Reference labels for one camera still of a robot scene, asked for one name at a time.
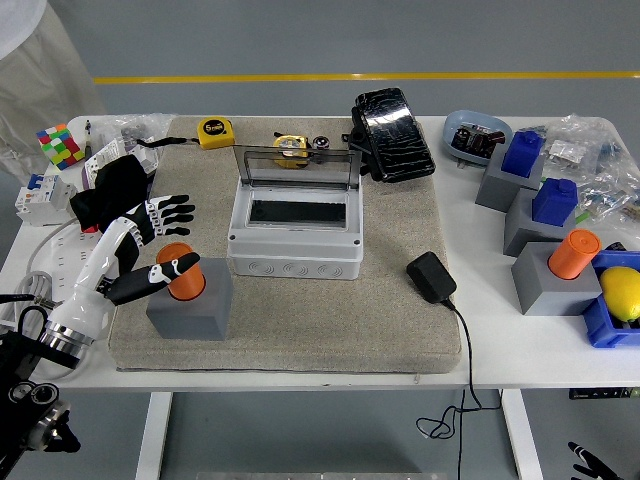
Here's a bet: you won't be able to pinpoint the small white breaker module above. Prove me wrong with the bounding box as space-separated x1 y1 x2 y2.
130 144 161 175

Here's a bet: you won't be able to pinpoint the yellow tape measure with strap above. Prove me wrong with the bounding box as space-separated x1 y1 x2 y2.
135 117 236 151

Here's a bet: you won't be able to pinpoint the white and purple card package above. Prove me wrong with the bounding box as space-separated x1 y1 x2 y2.
81 138 136 191

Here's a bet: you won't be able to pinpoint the large colourful puzzle cube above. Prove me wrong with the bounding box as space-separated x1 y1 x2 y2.
35 123 86 172

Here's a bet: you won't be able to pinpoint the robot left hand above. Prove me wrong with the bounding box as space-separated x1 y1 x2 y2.
47 193 202 346

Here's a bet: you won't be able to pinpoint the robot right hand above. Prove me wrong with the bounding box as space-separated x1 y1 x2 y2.
567 440 626 480

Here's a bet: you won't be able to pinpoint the large clear bag of parts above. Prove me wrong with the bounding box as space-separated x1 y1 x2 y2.
539 113 640 226

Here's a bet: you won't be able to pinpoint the clear bag of grey parts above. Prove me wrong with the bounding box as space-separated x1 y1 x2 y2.
92 113 176 151

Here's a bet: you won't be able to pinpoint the black table control panel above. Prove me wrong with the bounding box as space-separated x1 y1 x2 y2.
568 387 640 400

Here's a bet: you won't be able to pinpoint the blue plastic bin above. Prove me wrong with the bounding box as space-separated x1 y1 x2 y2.
582 249 640 350

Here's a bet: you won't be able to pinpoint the black cloth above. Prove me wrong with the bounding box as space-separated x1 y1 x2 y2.
69 154 154 236

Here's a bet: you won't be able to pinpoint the dark electronic parts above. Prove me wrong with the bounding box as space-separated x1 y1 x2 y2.
449 122 506 161

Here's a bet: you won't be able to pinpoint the light blue bowl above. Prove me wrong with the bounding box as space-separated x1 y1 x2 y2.
443 109 515 169

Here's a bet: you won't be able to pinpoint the orange cylinder battery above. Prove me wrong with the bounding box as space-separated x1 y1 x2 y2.
155 242 207 302
548 228 603 281

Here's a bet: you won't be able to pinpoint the white power cable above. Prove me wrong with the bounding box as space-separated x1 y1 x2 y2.
0 219 91 381

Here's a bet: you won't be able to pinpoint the small bag of white parts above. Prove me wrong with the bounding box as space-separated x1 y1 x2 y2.
544 139 586 164

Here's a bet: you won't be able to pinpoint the black adapter cord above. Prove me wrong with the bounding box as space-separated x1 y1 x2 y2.
417 297 504 441

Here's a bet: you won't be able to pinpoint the white table leg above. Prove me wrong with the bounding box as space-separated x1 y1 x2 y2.
134 392 174 480
501 389 544 480

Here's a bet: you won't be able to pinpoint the yellow lemon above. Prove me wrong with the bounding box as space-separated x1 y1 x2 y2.
598 266 640 324

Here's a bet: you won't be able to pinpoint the white power strip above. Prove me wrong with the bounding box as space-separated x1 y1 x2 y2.
47 225 106 306

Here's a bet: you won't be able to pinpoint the smoky transparent box lid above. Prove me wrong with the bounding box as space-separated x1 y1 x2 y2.
234 144 362 191

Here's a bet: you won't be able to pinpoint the black power adapter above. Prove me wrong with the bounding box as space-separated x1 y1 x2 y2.
405 251 459 305

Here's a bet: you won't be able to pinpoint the grey plastic junction box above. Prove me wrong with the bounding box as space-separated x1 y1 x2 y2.
227 185 365 281

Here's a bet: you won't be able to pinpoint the person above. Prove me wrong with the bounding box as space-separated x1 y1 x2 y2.
0 0 109 186

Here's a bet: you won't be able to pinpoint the blue battery block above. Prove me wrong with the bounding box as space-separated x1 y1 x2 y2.
531 177 580 227
501 130 545 180

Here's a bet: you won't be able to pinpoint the white circuit breaker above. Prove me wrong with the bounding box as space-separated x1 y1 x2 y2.
14 172 79 227

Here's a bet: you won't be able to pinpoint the grey holder block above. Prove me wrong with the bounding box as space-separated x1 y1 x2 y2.
510 242 604 317
503 188 579 259
474 147 546 214

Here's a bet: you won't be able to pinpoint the grey block with round hole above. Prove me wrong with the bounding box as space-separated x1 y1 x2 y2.
145 257 235 342

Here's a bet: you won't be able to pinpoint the grey-brown mat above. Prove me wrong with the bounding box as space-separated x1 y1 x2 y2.
107 115 464 375

